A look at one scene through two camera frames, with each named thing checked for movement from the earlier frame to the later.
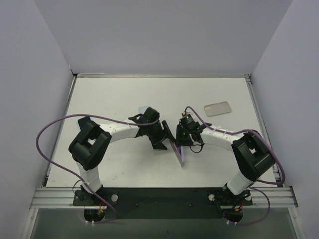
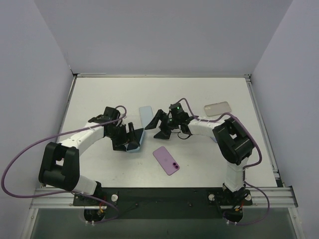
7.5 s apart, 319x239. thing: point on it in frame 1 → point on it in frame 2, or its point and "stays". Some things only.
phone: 178,150 → 166,160
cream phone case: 217,108 stays
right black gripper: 180,136 → 165,123
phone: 82,122 → 134,146
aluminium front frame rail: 63,198 stays
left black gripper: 159,135 → 122,137
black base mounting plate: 164,203 stays
